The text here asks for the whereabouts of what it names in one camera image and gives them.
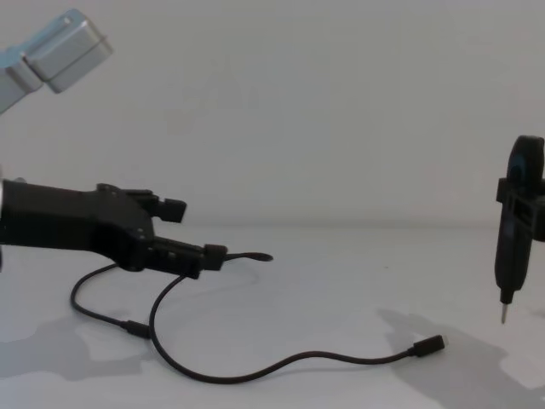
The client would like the black electric screwdriver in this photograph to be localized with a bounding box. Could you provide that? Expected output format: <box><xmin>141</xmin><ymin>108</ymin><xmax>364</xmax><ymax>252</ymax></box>
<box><xmin>496</xmin><ymin>198</ymin><xmax>534</xmax><ymax>325</ymax></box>

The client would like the white table cloth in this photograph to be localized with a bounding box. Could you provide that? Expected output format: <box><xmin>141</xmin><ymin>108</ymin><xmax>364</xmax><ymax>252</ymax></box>
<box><xmin>0</xmin><ymin>223</ymin><xmax>545</xmax><ymax>409</ymax></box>

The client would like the black tool mount bracket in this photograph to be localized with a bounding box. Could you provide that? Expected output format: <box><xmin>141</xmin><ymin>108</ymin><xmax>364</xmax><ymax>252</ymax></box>
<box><xmin>496</xmin><ymin>135</ymin><xmax>545</xmax><ymax>242</ymax></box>

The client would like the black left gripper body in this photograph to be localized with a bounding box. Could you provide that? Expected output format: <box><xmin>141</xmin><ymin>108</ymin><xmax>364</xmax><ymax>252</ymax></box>
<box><xmin>1</xmin><ymin>178</ymin><xmax>157</xmax><ymax>273</ymax></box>

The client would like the black cable with plugs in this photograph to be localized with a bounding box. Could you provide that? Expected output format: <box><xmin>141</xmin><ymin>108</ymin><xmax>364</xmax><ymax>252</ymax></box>
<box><xmin>69</xmin><ymin>251</ymin><xmax>446</xmax><ymax>382</ymax></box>

